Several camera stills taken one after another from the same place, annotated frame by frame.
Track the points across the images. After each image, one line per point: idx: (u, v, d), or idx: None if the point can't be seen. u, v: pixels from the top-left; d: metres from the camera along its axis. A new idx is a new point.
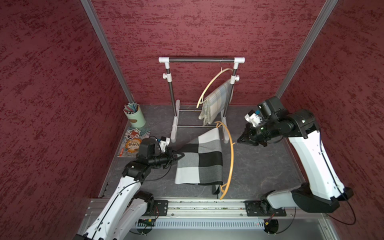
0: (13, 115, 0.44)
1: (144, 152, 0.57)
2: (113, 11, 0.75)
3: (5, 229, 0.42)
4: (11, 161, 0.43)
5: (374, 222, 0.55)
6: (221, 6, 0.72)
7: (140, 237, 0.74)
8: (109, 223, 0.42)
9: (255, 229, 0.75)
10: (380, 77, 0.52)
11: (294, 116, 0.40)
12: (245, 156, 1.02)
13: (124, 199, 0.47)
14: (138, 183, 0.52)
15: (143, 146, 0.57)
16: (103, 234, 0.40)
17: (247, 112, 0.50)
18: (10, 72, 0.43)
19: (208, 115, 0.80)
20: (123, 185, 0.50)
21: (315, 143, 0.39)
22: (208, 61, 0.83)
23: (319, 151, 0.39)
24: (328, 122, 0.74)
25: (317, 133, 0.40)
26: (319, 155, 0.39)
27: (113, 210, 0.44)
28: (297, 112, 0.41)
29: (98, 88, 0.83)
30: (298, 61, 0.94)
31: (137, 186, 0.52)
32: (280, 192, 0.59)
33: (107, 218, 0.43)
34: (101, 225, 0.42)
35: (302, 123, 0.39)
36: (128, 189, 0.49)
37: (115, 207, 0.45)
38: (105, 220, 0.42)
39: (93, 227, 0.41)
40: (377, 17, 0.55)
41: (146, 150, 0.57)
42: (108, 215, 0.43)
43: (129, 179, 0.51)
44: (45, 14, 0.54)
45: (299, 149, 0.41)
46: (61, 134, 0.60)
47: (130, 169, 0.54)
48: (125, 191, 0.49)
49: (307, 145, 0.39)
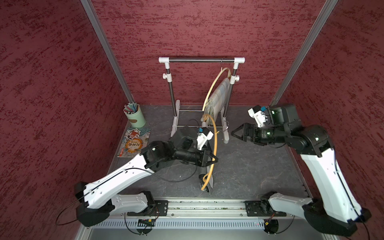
0: (13, 115, 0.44)
1: (177, 141, 0.43)
2: (113, 11, 0.75)
3: (5, 229, 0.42)
4: (11, 161, 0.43)
5: (375, 222, 0.55)
6: (221, 6, 0.72)
7: (140, 237, 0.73)
8: (100, 193, 0.39)
9: (255, 230, 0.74)
10: (380, 77, 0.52)
11: (309, 133, 0.38)
12: (245, 156, 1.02)
13: (125, 180, 0.41)
14: (147, 172, 0.43)
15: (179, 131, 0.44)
16: (91, 201, 0.39)
17: (252, 108, 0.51)
18: (10, 72, 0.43)
19: (212, 115, 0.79)
20: (132, 164, 0.42)
21: (329, 162, 0.37)
22: (208, 61, 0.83)
23: (333, 170, 0.37)
24: (328, 122, 0.74)
25: (331, 151, 0.38)
26: (334, 174, 0.37)
27: (109, 183, 0.40)
28: (311, 128, 0.40)
29: (98, 88, 0.83)
30: (298, 61, 0.94)
31: (145, 175, 0.43)
32: (284, 198, 0.59)
33: (101, 188, 0.40)
34: (97, 189, 0.40)
35: (315, 141, 0.37)
36: (133, 172, 0.41)
37: (114, 182, 0.40)
38: (100, 189, 0.40)
39: (92, 186, 0.41)
40: (377, 17, 0.55)
41: (179, 141, 0.44)
42: (105, 186, 0.40)
43: (142, 162, 0.42)
44: (45, 15, 0.54)
45: (313, 167, 0.39)
46: (61, 134, 0.60)
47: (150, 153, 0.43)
48: (129, 172, 0.41)
49: (322, 165, 0.37)
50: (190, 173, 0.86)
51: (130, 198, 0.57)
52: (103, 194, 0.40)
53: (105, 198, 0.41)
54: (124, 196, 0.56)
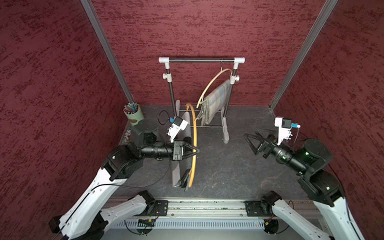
0: (13, 115, 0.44)
1: (136, 140, 0.39)
2: (113, 11, 0.75)
3: (5, 229, 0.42)
4: (11, 161, 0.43)
5: (375, 222, 0.55)
6: (221, 6, 0.72)
7: (140, 237, 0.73)
8: (76, 222, 0.37)
9: (255, 230, 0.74)
10: (380, 77, 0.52)
11: (325, 185, 0.40)
12: (245, 156, 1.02)
13: (96, 199, 0.37)
14: (115, 184, 0.39)
15: (135, 129, 0.38)
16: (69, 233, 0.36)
17: (288, 120, 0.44)
18: (11, 72, 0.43)
19: (208, 114, 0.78)
20: (97, 181, 0.38)
21: (342, 211, 0.39)
22: (208, 61, 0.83)
23: (347, 220, 0.39)
24: (328, 122, 0.74)
25: (343, 200, 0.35)
26: (347, 224, 0.39)
27: (81, 210, 0.37)
28: (332, 180, 0.41)
29: (98, 88, 0.83)
30: (298, 61, 0.94)
31: (116, 186, 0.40)
32: (298, 219, 0.56)
33: (75, 217, 0.37)
34: (71, 219, 0.37)
35: (328, 192, 0.40)
36: (101, 189, 0.37)
37: (85, 206, 0.37)
38: (74, 218, 0.37)
39: (65, 218, 0.37)
40: (377, 17, 0.55)
41: (138, 138, 0.39)
42: (79, 213, 0.37)
43: (106, 175, 0.38)
44: (45, 15, 0.54)
45: (326, 212, 0.41)
46: (61, 134, 0.60)
47: (113, 161, 0.38)
48: (97, 190, 0.37)
49: (331, 210, 0.39)
50: None
51: (123, 206, 0.56)
52: (80, 221, 0.37)
53: (86, 223, 0.39)
54: (116, 206, 0.54)
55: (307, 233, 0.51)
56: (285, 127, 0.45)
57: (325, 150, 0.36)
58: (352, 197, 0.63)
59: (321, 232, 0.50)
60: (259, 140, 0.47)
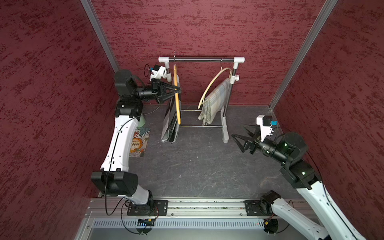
0: (13, 115, 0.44)
1: (126, 91, 0.48)
2: (113, 11, 0.75)
3: (5, 229, 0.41)
4: (11, 161, 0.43)
5: (375, 222, 0.55)
6: (221, 6, 0.72)
7: (140, 237, 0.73)
8: (121, 156, 0.44)
9: (255, 229, 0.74)
10: (380, 77, 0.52)
11: (302, 173, 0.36)
12: (245, 156, 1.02)
13: (128, 135, 0.48)
14: (134, 121, 0.50)
15: (120, 85, 0.46)
16: (120, 166, 0.43)
17: (264, 118, 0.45)
18: (10, 72, 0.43)
19: (208, 115, 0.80)
20: (120, 124, 0.47)
21: (321, 193, 0.43)
22: (208, 61, 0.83)
23: (327, 201, 0.42)
24: (328, 122, 0.74)
25: (320, 184, 0.45)
26: (328, 206, 0.42)
27: (119, 145, 0.45)
28: (309, 168, 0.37)
29: (98, 88, 0.83)
30: (298, 61, 0.94)
31: (136, 125, 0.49)
32: (301, 217, 0.55)
33: (117, 153, 0.44)
34: (114, 159, 0.43)
35: (303, 175, 0.45)
36: (128, 127, 0.48)
37: (122, 144, 0.45)
38: (117, 155, 0.44)
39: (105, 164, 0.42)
40: (377, 17, 0.54)
41: (127, 89, 0.48)
42: (117, 150, 0.44)
43: (123, 120, 0.48)
44: (45, 15, 0.54)
45: (308, 199, 0.45)
46: (61, 134, 0.60)
47: (122, 109, 0.50)
48: (125, 128, 0.47)
49: (312, 196, 0.43)
50: (189, 173, 0.86)
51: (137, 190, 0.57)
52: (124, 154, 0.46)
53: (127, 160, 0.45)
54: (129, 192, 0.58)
55: (306, 229, 0.51)
56: (267, 125, 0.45)
57: (301, 140, 0.45)
58: (352, 197, 0.63)
59: (319, 227, 0.50)
60: (244, 139, 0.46)
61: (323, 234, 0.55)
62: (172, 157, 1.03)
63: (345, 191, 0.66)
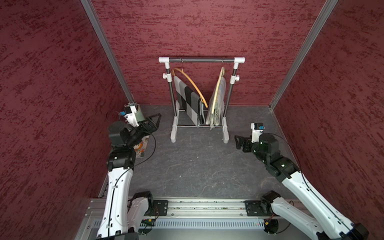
0: (13, 115, 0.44)
1: (119, 141, 0.51)
2: (113, 11, 0.75)
3: (5, 229, 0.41)
4: (11, 161, 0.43)
5: (375, 222, 0.55)
6: (221, 6, 0.72)
7: (140, 237, 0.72)
8: (119, 215, 0.41)
9: (255, 229, 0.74)
10: (380, 77, 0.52)
11: (282, 165, 0.53)
12: (245, 156, 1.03)
13: (123, 190, 0.45)
14: (130, 171, 0.50)
15: (115, 135, 0.49)
16: (119, 226, 0.39)
17: (254, 124, 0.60)
18: (10, 72, 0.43)
19: (216, 116, 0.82)
20: (115, 178, 0.46)
21: (300, 181, 0.49)
22: (208, 61, 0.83)
23: (306, 187, 0.48)
24: (328, 122, 0.74)
25: (299, 173, 0.51)
26: (308, 192, 0.47)
27: (115, 205, 0.42)
28: (288, 161, 0.54)
29: (98, 88, 0.83)
30: (298, 61, 0.94)
31: (130, 174, 0.50)
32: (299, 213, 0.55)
33: (115, 212, 0.41)
34: (111, 220, 0.39)
35: (281, 167, 0.53)
36: (123, 180, 0.46)
37: (119, 198, 0.43)
38: (114, 214, 0.40)
39: (102, 225, 0.39)
40: (377, 17, 0.55)
41: (120, 139, 0.50)
42: (115, 210, 0.41)
43: (118, 170, 0.48)
44: (45, 14, 0.54)
45: (292, 189, 0.50)
46: (61, 134, 0.60)
47: (115, 161, 0.49)
48: (120, 182, 0.46)
49: (292, 183, 0.49)
50: (189, 173, 0.86)
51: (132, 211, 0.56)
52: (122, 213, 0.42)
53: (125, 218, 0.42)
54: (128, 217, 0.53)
55: (304, 224, 0.51)
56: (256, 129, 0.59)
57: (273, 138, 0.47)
58: (352, 197, 0.63)
59: (317, 222, 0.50)
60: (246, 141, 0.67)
61: (320, 228, 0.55)
62: (172, 157, 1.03)
63: (345, 191, 0.66)
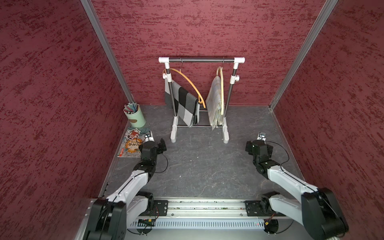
0: (13, 115, 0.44)
1: (147, 154, 0.66)
2: (113, 11, 0.75)
3: (5, 229, 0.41)
4: (11, 161, 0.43)
5: (375, 222, 0.55)
6: (221, 6, 0.72)
7: (140, 237, 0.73)
8: (126, 193, 0.48)
9: (255, 229, 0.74)
10: (380, 77, 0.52)
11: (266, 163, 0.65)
12: (245, 156, 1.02)
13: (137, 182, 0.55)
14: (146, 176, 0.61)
15: (146, 149, 0.65)
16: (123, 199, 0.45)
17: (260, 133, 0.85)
18: (10, 72, 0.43)
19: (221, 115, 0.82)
20: (134, 174, 0.58)
21: (277, 169, 0.60)
22: (208, 60, 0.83)
23: (281, 171, 0.58)
24: (328, 122, 0.74)
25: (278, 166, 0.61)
26: (282, 173, 0.56)
27: (128, 187, 0.51)
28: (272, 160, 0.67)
29: (98, 88, 0.83)
30: (298, 61, 0.94)
31: (144, 180, 0.60)
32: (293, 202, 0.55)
33: (125, 191, 0.49)
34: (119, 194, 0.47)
35: (265, 164, 0.65)
36: (140, 176, 0.58)
37: (131, 185, 0.52)
38: (123, 191, 0.48)
39: (112, 196, 0.46)
40: (377, 17, 0.55)
41: (149, 153, 0.66)
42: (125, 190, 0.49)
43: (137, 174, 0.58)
44: (45, 14, 0.54)
45: (275, 177, 0.59)
46: (61, 134, 0.60)
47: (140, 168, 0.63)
48: (138, 176, 0.57)
49: (272, 170, 0.60)
50: (189, 173, 0.86)
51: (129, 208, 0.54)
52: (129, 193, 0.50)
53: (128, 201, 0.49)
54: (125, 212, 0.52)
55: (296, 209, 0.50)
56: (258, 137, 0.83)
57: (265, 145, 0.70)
58: (352, 196, 0.63)
59: None
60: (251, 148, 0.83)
61: None
62: (172, 157, 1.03)
63: (344, 191, 0.66)
